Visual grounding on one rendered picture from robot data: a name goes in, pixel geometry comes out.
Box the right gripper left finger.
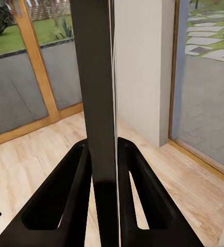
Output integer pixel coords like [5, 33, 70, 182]
[0, 138, 92, 247]

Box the poster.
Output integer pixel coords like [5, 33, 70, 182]
[70, 0, 120, 247]

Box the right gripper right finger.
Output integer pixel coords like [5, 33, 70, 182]
[117, 136, 204, 247]

